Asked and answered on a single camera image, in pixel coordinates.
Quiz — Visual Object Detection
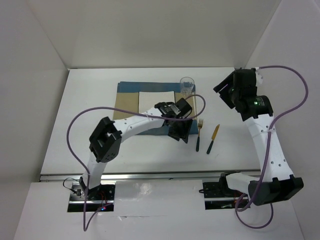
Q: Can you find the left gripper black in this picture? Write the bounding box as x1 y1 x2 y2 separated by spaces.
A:
167 115 193 143

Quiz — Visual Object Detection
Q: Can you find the clear plastic cup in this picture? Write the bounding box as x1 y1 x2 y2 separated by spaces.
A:
180 76 195 97

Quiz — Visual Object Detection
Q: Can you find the square white plate dark rim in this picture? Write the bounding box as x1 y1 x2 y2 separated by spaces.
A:
138 91 175 114

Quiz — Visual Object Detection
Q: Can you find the blue beige white cloth placemat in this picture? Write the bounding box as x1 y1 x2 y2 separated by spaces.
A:
113 81 198 136

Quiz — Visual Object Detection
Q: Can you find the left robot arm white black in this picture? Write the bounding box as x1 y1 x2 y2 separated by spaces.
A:
80 98 193 200

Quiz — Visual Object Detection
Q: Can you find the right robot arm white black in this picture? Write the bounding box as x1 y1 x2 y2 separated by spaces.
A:
213 68 304 206

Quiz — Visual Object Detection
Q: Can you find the gold fork green handle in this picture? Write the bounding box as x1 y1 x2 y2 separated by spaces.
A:
195 118 204 152

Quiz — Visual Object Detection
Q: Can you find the gold knife green handle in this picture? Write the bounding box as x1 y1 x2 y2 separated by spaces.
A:
206 124 220 155

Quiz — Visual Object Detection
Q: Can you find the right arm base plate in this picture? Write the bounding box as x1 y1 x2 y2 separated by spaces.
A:
198 171 243 210

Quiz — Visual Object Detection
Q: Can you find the right side aluminium rail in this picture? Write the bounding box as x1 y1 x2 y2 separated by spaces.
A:
234 67 273 171

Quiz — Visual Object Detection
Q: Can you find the aluminium rail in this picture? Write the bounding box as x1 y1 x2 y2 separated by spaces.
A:
39 169 275 182
234 67 273 171

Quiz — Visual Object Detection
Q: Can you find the front aluminium rail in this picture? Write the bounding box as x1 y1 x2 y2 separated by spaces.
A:
39 169 275 182

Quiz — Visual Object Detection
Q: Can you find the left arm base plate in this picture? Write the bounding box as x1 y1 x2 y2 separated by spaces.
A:
62 177 116 213

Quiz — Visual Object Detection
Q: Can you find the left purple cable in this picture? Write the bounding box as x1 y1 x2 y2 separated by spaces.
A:
66 94 207 232

